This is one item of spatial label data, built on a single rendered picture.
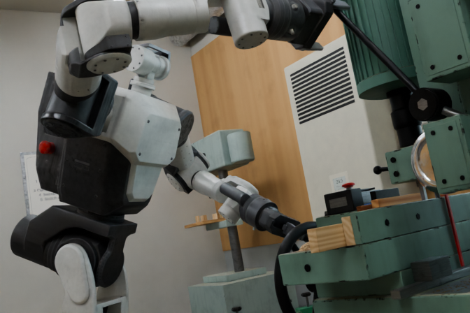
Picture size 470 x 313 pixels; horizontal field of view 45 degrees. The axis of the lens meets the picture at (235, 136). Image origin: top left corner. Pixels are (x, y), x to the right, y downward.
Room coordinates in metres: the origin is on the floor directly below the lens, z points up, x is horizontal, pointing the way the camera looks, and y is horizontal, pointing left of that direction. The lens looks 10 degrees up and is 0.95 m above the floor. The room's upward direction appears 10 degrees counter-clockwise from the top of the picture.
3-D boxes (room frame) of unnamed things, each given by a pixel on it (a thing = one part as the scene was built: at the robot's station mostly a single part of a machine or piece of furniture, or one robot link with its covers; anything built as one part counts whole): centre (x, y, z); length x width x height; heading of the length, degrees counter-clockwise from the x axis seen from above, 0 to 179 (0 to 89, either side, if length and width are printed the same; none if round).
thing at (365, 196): (1.36, -0.24, 0.99); 0.13 x 0.11 x 0.06; 131
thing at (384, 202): (1.28, -0.33, 0.94); 0.18 x 0.02 x 0.07; 131
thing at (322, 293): (1.26, -0.33, 0.82); 0.40 x 0.21 x 0.04; 131
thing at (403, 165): (1.20, -0.38, 1.03); 0.14 x 0.07 x 0.09; 41
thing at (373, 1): (1.21, -0.37, 1.35); 0.18 x 0.18 x 0.31
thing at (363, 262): (1.30, -0.30, 0.87); 0.61 x 0.30 x 0.06; 131
